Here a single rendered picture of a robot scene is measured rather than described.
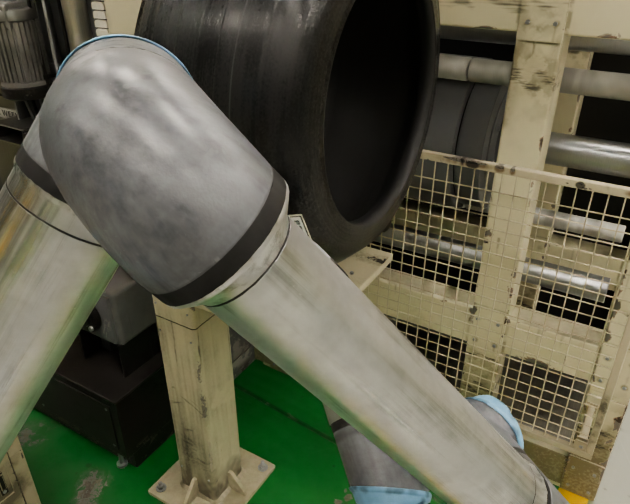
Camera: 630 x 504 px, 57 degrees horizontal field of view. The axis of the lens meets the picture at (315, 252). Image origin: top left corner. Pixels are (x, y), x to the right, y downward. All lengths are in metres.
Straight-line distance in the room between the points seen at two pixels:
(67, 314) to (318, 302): 0.22
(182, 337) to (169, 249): 1.10
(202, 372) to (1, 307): 1.00
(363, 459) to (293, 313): 0.38
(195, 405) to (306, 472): 0.48
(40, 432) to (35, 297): 1.68
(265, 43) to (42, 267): 0.40
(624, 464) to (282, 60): 1.70
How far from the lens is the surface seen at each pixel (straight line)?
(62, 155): 0.38
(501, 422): 0.79
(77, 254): 0.49
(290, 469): 1.89
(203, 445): 1.66
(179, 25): 0.84
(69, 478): 2.01
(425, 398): 0.49
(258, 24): 0.77
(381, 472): 0.74
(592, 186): 1.28
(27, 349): 0.53
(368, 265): 1.26
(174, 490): 1.87
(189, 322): 1.39
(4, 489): 1.72
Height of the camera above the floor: 1.44
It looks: 29 degrees down
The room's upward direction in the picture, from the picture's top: straight up
